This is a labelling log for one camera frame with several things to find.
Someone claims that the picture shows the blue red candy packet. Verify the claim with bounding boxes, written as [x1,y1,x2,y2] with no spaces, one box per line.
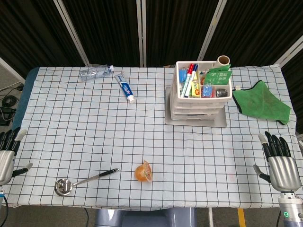
[201,85,214,98]

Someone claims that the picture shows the red cap whiteboard marker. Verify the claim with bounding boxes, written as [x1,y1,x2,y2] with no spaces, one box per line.
[180,63,195,97]

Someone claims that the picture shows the green microfibre cloth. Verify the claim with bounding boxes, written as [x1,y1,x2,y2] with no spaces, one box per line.
[232,80,292,125]

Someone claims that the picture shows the yellow floor strip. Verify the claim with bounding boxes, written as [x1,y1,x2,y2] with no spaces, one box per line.
[238,208,246,227]

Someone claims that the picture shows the black floor cables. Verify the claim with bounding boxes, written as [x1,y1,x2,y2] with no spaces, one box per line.
[0,87,24,126]

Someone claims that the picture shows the black folding screen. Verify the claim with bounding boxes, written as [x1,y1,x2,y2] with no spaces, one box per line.
[0,0,303,135]

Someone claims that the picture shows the steel ladle black handle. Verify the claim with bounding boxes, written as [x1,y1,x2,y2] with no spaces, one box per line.
[54,168,120,197]

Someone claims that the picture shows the white drawer organizer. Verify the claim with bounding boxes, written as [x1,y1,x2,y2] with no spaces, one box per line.
[169,61,233,121]

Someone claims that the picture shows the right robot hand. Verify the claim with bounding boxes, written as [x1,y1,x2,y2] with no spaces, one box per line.
[252,131,303,192]

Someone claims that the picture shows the cardboard roll tube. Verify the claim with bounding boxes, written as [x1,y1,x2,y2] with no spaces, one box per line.
[214,55,231,69]

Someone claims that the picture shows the grey robot torso base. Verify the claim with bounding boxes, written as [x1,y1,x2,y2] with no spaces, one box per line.
[94,208,197,227]

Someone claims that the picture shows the black cable under table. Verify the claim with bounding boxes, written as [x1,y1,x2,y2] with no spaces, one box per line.
[82,208,90,227]

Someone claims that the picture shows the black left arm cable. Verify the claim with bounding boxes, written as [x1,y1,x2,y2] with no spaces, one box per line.
[1,196,9,215]

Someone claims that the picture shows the blue cap whiteboard marker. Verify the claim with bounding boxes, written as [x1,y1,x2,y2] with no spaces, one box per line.
[184,63,199,98]

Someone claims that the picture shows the yellow snack packet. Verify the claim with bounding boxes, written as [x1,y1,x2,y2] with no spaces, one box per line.
[189,70,202,97]

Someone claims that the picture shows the orange jelly cup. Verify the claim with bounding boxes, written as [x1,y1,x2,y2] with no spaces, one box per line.
[134,160,153,183]

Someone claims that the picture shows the checkered white tablecloth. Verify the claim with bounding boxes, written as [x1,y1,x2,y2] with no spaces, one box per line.
[1,66,300,212]

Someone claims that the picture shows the blue white toothpaste tube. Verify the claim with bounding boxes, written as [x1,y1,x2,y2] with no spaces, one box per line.
[114,72,136,104]

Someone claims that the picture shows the clear plastic water bottle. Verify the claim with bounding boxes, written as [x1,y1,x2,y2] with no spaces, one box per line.
[80,64,115,82]

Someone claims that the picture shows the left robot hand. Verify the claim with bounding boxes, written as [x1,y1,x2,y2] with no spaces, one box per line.
[0,127,34,186]

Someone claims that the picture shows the green tea packet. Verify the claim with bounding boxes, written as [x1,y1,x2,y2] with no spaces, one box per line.
[204,65,232,86]

